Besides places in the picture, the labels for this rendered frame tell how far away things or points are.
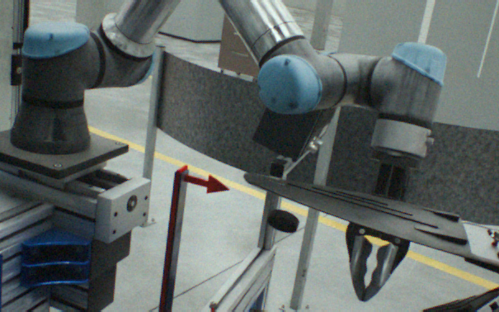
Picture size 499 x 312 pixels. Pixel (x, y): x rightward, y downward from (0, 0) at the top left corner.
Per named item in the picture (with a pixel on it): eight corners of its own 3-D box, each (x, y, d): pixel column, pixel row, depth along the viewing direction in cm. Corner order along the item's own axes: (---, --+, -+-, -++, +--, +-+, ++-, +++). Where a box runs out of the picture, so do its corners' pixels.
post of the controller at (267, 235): (270, 251, 129) (284, 164, 123) (256, 248, 130) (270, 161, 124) (274, 246, 132) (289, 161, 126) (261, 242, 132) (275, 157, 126)
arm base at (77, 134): (-8, 140, 116) (-7, 90, 113) (46, 126, 130) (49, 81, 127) (56, 160, 111) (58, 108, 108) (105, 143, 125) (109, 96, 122)
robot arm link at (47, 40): (7, 87, 116) (9, 16, 112) (68, 84, 126) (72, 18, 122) (43, 104, 109) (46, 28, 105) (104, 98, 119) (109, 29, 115)
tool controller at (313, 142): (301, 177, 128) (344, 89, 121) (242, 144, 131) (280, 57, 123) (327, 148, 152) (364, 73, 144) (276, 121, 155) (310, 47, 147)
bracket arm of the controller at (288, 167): (282, 178, 124) (284, 165, 123) (268, 175, 125) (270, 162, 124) (309, 151, 145) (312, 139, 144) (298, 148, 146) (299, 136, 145)
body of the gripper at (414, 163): (346, 234, 81) (366, 147, 81) (352, 230, 89) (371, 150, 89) (402, 250, 79) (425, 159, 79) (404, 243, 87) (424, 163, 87)
